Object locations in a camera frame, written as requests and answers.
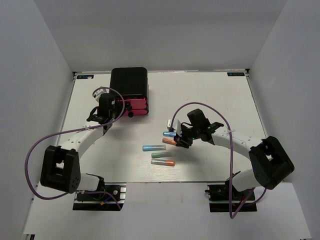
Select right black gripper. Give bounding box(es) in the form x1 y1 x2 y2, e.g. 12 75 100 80
174 124 201 149

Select pink top drawer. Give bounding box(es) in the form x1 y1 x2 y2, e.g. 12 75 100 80
116 95 147 105

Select pink drawer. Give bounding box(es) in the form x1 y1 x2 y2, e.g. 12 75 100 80
116 95 147 105
132 104 147 110
123 109 148 118

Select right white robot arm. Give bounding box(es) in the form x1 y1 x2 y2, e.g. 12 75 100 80
169 109 295 200

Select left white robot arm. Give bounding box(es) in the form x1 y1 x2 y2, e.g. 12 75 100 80
40 93 132 200

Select pink middle drawer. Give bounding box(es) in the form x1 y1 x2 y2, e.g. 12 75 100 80
132 104 147 110

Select pink bottom drawer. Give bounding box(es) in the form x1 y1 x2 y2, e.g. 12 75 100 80
123 109 148 118

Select orange pen refill tube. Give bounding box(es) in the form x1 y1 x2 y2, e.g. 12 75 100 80
162 138 177 146

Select blue pen refill tube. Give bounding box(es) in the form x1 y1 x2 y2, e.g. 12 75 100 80
163 131 176 138

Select clear tube orange cap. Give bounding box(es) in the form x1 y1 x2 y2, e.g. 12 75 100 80
150 159 176 167

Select black drawer cabinet shell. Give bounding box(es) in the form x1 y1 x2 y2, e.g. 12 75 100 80
109 67 149 113

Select green clear tube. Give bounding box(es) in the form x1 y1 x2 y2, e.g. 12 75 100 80
151 151 175 159

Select light blue clear tube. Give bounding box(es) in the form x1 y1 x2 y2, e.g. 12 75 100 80
142 145 166 152

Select left blue corner label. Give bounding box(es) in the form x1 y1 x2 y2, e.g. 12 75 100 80
76 74 94 80

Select blue corner label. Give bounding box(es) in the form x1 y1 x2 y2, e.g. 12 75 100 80
227 72 246 77
76 74 94 80

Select right blue corner label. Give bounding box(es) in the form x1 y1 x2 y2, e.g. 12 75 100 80
227 72 246 77

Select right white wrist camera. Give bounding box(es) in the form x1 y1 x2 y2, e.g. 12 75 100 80
167 119 181 136

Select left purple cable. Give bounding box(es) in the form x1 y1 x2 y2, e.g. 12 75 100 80
26 86 126 211

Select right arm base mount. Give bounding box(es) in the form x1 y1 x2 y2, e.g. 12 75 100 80
204 184 257 213

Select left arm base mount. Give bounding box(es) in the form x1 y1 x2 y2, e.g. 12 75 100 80
72 183 127 212

